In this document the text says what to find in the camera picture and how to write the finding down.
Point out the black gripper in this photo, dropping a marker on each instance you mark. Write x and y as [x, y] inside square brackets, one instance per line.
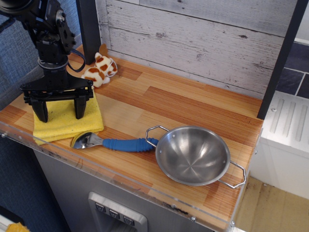
[57, 85]

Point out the yellow towel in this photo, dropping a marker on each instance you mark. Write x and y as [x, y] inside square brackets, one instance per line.
[63, 124]

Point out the brown white plush toy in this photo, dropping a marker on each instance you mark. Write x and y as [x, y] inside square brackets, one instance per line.
[104, 68]

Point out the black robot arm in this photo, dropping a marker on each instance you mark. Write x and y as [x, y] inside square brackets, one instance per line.
[46, 24]

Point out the silver button control panel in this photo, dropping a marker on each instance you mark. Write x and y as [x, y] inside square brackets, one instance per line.
[110, 216]

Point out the yellow object bottom corner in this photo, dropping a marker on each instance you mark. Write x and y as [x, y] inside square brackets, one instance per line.
[17, 227]

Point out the blue handled metal spoon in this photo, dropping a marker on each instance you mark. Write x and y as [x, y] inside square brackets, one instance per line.
[89, 139]

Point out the left black vertical post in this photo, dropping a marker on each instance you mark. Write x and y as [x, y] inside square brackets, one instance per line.
[88, 21]

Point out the black vertical post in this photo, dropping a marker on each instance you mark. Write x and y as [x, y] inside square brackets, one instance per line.
[88, 21]
[286, 47]

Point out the steel two-handled bowl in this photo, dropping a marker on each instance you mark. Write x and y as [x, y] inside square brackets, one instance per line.
[194, 156]

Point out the right black vertical post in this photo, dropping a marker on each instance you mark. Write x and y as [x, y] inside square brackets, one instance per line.
[286, 47]

